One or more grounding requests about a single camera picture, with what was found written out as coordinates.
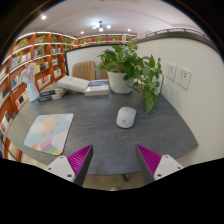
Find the pastel cartoon print mouse pad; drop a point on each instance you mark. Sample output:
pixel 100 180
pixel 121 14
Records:
pixel 48 133

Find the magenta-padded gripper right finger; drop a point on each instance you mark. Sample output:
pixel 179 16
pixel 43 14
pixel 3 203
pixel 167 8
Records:
pixel 166 165

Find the white computer mouse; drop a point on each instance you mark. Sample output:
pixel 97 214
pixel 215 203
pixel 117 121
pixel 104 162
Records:
pixel 126 117

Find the green plant in white pot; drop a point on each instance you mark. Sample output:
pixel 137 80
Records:
pixel 118 83

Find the orange wooden shelf unit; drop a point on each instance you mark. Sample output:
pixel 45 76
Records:
pixel 31 50

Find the multi-bulb ceiling lamp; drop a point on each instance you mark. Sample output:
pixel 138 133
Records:
pixel 100 27

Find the white wall outlet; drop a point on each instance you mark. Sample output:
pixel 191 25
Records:
pixel 184 77
pixel 171 71

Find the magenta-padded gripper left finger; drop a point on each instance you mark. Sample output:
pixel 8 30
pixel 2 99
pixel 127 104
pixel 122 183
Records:
pixel 61 166

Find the thick white book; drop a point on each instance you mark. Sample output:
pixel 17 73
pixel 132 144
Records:
pixel 73 83

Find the dark hardcover book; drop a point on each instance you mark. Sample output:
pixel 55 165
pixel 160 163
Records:
pixel 50 92
pixel 48 98

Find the blue-cover book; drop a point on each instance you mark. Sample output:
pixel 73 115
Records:
pixel 97 87

